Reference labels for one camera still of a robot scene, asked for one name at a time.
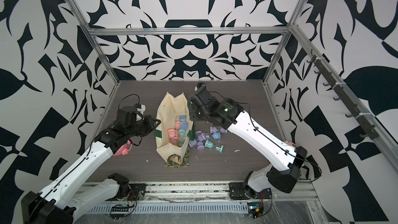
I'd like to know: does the dark blue hourglass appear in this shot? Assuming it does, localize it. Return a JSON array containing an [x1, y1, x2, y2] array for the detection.
[[179, 115, 189, 130]]

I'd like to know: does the pink hourglass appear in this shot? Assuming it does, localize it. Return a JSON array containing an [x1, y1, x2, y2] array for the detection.
[[167, 129, 179, 141], [174, 121, 181, 130]]

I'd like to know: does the cream canvas tote bag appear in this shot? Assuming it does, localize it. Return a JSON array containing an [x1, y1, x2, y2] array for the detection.
[[154, 93, 195, 168]]

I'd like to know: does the pink hourglass front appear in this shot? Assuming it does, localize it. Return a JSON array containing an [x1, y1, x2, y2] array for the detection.
[[167, 129, 179, 141]]

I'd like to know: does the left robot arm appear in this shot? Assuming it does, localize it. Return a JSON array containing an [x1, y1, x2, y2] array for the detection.
[[21, 104, 161, 224]]

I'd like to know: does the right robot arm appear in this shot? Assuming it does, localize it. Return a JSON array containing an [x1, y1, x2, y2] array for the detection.
[[189, 83, 307, 200]]

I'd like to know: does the purple hourglass lying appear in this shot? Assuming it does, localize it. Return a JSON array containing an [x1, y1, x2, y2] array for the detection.
[[210, 126, 228, 134]]

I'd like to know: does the purple hourglass cluster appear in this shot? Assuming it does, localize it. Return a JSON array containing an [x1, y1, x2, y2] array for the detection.
[[195, 131, 207, 150]]

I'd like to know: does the light blue hourglass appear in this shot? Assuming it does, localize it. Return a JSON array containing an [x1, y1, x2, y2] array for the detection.
[[205, 132, 221, 140]]

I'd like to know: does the green hourglass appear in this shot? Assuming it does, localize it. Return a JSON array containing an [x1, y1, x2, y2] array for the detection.
[[205, 140, 224, 153]]

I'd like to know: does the pink toy cup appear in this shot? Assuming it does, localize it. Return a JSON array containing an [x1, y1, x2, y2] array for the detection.
[[114, 140, 133, 156]]

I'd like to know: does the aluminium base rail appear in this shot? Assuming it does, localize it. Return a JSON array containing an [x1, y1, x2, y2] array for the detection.
[[68, 179, 319, 219]]

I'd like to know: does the black hook rail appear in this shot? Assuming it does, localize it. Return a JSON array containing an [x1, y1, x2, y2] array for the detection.
[[308, 51, 380, 140]]

